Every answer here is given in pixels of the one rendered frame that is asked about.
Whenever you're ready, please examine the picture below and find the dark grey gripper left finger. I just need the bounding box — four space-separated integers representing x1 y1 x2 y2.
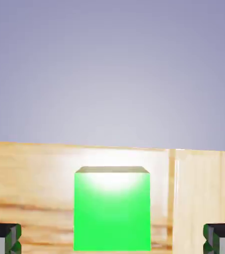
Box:
0 223 22 254

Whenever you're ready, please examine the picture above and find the small green cube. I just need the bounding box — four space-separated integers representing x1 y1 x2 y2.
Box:
73 166 152 252

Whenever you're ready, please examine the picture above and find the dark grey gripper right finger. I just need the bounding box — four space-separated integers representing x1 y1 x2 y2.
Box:
203 223 225 254

